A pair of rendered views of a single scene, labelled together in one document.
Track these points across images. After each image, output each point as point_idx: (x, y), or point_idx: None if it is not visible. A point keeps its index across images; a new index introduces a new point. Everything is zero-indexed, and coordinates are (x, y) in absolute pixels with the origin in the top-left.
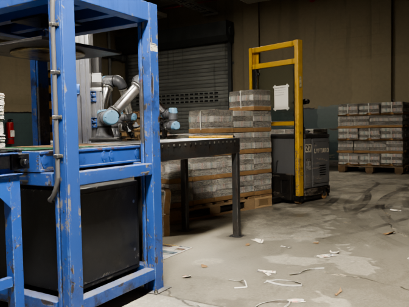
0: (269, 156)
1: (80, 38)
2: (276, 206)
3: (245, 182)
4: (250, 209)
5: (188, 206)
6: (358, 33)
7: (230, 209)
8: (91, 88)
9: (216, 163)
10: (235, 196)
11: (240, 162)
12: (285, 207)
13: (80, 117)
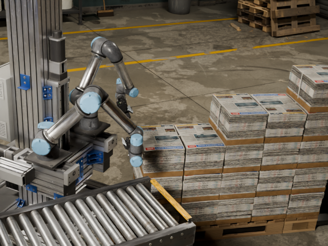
0: (325, 173)
1: (29, 18)
2: (318, 234)
3: (272, 203)
4: (274, 235)
5: None
6: None
7: (240, 232)
8: (47, 80)
9: (225, 182)
10: None
11: (269, 180)
12: (326, 245)
13: (31, 115)
